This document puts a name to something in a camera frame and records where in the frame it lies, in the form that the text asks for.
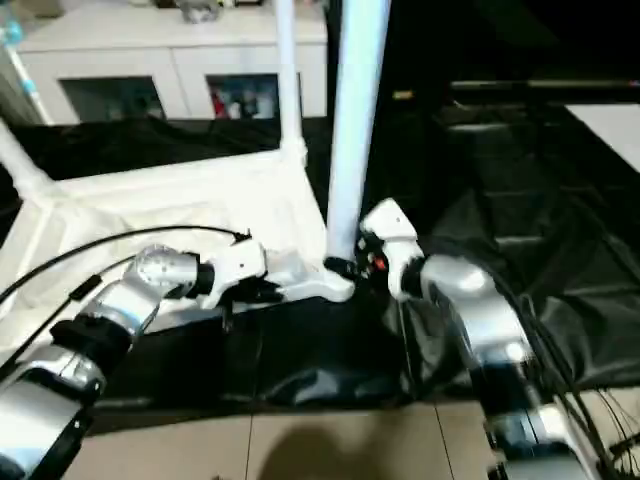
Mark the white plastic table top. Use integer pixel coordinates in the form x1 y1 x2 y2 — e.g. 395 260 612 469
0 148 357 346

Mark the white plastic table leg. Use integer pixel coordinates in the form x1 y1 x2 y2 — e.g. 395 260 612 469
0 118 53 198
274 0 309 163
324 0 392 267

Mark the black plastic mat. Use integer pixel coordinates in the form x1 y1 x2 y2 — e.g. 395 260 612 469
0 95 640 411

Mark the white flat board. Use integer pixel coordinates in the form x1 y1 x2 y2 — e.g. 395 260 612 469
565 104 640 173

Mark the white glass-door cabinet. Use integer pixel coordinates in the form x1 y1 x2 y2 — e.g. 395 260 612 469
15 0 330 127

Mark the grey crumpled object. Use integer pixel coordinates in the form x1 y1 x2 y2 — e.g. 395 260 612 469
180 0 223 23

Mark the white pole with blue band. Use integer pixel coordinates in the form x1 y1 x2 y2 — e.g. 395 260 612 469
0 15 43 126

